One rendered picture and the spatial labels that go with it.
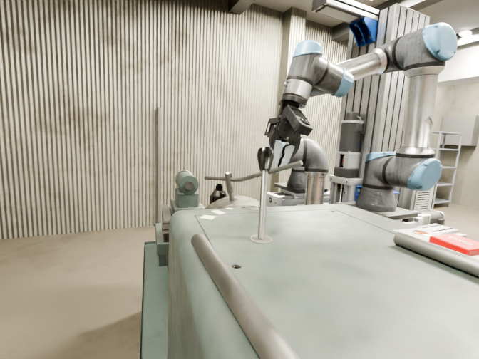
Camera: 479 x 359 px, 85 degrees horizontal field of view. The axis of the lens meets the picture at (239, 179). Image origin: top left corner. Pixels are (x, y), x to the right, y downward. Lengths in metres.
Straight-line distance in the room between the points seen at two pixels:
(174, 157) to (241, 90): 1.58
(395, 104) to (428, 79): 0.40
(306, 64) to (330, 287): 0.58
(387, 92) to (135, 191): 3.58
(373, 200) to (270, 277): 0.87
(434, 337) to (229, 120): 4.31
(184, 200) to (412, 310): 1.66
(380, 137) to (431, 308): 1.11
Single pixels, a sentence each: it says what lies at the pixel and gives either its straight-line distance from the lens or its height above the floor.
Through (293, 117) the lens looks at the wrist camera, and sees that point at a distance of 0.68.
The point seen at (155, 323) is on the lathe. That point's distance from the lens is 1.46.
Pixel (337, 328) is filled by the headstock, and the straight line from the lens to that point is 0.28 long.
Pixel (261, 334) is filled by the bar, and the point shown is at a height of 1.27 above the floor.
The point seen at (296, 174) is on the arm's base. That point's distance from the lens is 1.51.
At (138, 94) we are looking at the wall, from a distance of 4.18.
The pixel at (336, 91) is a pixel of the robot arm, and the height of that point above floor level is 1.56.
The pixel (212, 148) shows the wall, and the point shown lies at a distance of 4.38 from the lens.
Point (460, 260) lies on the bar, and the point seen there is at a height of 1.27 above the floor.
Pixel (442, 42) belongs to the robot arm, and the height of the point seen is 1.74.
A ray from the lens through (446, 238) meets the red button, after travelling 0.57.
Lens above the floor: 1.42
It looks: 9 degrees down
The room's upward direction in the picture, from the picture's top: 3 degrees clockwise
